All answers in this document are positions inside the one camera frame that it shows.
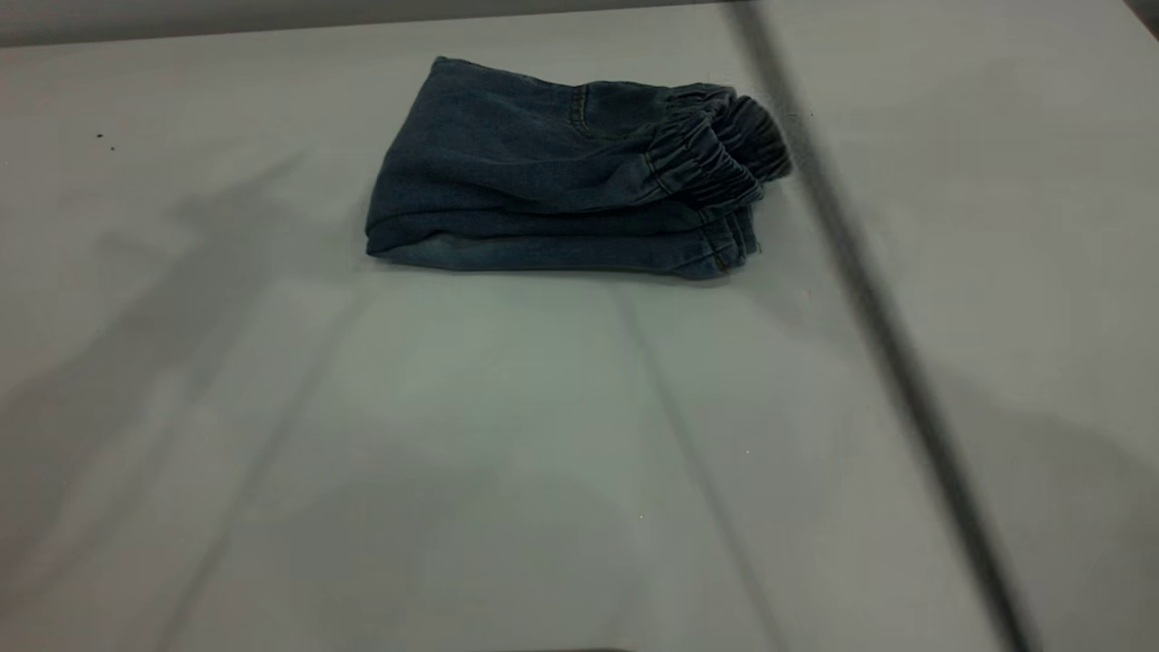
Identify blue denim shorts basketball print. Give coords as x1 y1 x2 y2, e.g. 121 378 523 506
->
365 56 795 280

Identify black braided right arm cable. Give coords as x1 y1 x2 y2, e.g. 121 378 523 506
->
724 0 1042 652

